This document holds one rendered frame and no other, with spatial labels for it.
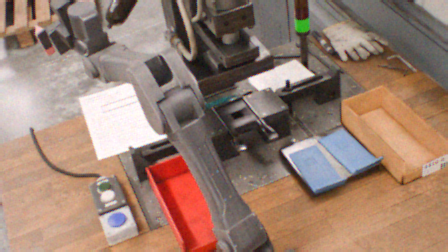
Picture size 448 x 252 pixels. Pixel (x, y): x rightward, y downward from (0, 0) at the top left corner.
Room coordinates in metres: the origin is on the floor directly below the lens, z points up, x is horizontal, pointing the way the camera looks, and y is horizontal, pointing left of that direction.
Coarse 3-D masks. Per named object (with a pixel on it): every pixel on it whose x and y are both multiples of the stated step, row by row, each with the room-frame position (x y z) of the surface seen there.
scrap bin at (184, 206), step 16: (176, 160) 1.03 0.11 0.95; (160, 176) 1.02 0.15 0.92; (176, 176) 1.03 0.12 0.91; (192, 176) 1.02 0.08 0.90; (160, 192) 0.98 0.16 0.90; (176, 192) 0.97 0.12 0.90; (192, 192) 0.97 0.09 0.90; (176, 208) 0.93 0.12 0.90; (192, 208) 0.92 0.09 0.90; (208, 208) 0.91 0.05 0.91; (176, 224) 0.88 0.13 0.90; (192, 224) 0.87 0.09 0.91; (208, 224) 0.86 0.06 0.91; (192, 240) 0.83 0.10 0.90; (208, 240) 0.82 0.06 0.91
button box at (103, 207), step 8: (32, 128) 1.33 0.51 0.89; (32, 136) 1.28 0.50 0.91; (40, 152) 1.20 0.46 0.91; (48, 160) 1.17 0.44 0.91; (56, 168) 1.13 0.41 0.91; (72, 176) 1.10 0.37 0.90; (80, 176) 1.09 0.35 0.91; (88, 176) 1.08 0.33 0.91; (96, 176) 1.07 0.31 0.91; (112, 176) 1.04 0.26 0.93; (96, 184) 1.02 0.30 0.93; (112, 184) 1.01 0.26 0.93; (96, 192) 0.99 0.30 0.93; (120, 192) 0.98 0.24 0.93; (96, 200) 0.97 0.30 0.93; (112, 200) 0.96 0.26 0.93; (120, 200) 0.96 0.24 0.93; (96, 208) 0.94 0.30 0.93; (104, 208) 0.94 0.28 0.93; (112, 208) 0.94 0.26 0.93
